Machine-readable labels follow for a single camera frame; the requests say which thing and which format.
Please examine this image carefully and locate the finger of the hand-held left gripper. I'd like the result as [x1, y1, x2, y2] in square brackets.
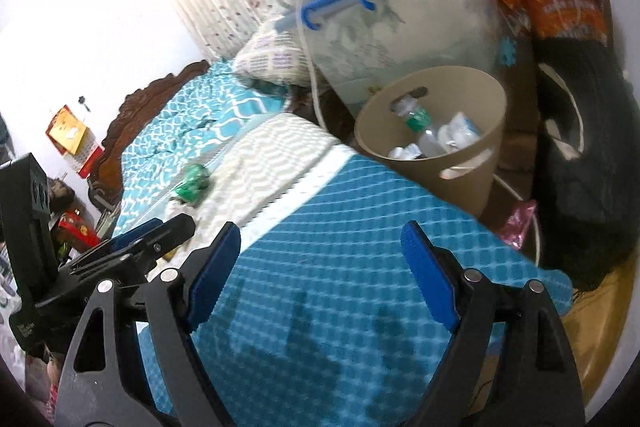
[65, 218, 166, 270]
[60, 213, 197, 278]

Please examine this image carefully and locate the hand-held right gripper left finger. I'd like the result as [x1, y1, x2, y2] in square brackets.
[54, 221, 242, 427]

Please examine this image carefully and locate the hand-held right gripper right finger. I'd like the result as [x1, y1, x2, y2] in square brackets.
[400, 220, 586, 427]

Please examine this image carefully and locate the white tissue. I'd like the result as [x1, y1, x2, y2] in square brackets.
[165, 197, 198, 215]

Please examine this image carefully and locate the crushed green can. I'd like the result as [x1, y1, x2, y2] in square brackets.
[172, 163, 211, 202]

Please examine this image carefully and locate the beige round bin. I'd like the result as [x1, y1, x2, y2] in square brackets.
[354, 66, 507, 219]

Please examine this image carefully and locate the white plastic packet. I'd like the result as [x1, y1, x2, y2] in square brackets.
[439, 112, 482, 150]

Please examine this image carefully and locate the small clear plastic bottle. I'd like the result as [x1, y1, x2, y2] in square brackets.
[392, 96, 436, 135]

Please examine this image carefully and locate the person's left hand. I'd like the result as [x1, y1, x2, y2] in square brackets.
[25, 347, 63, 413]

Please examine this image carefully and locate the red gift box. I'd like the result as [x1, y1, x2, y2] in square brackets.
[52, 212, 101, 253]

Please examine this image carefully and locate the brown patterned handbag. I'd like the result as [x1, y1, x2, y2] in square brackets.
[47, 179, 76, 212]

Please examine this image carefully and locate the pink wrapper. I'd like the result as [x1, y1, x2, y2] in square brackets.
[502, 199, 538, 253]

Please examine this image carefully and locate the blue beige patterned bedspread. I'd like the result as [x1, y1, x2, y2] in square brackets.
[115, 112, 573, 427]

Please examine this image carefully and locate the teal white patterned duvet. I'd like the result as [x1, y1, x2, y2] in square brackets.
[112, 59, 286, 228]

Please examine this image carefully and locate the carved wooden headboard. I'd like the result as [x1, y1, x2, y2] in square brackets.
[87, 59, 211, 212]

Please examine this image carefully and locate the large black bag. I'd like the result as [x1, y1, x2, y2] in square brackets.
[532, 34, 640, 288]

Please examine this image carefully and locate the patterned pillow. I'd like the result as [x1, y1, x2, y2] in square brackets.
[234, 19, 321, 88]

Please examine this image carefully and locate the blue snowflake sticker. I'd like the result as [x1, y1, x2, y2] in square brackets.
[495, 36, 521, 68]

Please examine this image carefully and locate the orange snack packet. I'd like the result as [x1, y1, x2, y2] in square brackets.
[492, 0, 531, 38]

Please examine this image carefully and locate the orange shopping bag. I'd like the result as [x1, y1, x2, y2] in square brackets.
[522, 0, 608, 48]

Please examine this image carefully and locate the red yellow wall calendar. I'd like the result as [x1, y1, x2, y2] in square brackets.
[46, 105, 103, 180]

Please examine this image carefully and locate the clear storage box blue handle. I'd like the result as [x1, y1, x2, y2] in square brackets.
[274, 0, 506, 108]

